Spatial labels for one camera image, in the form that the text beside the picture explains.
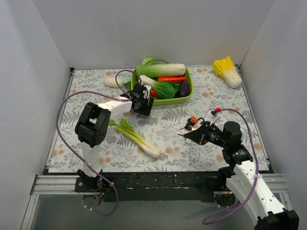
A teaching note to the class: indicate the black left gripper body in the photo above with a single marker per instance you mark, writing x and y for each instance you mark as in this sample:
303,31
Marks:
146,106

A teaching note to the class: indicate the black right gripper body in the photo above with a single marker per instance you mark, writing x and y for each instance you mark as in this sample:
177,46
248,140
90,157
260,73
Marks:
203,135

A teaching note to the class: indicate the orange black padlock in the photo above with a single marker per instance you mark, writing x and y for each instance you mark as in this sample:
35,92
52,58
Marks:
193,120

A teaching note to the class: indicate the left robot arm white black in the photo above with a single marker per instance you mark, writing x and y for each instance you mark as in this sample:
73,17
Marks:
92,126

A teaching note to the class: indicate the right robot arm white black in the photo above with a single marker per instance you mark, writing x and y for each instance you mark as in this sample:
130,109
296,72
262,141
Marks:
242,178

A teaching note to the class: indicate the green plastic basket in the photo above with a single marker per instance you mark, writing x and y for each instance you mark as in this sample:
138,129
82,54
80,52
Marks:
176,99

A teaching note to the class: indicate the small red chili toy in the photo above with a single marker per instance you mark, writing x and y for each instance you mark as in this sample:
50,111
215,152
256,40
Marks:
154,94

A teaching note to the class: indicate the bok choy toy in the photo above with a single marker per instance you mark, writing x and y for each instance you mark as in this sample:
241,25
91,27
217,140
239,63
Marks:
164,89

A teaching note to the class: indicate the celery stalk toy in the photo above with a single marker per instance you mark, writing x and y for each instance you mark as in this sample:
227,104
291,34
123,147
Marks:
126,129

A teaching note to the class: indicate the floral patterned table mat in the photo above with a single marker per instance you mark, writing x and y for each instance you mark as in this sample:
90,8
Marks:
162,127

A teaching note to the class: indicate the green napa cabbage toy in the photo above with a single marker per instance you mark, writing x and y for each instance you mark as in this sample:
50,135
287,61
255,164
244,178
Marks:
161,70

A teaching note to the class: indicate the white radish toy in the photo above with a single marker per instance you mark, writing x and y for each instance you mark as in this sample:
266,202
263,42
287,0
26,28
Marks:
111,82

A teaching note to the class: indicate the purple eggplant toy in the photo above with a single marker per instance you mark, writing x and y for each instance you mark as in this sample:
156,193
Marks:
183,89

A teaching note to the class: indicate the light green leaf toy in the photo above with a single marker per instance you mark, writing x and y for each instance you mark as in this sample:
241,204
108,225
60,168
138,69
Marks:
149,61

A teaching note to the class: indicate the yellow white cabbage toy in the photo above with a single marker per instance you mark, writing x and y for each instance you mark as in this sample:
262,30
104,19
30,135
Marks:
226,69

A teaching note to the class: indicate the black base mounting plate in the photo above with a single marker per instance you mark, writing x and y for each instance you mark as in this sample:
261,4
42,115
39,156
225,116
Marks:
108,191

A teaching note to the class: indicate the aluminium frame rail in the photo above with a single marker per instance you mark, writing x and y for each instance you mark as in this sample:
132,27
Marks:
69,184

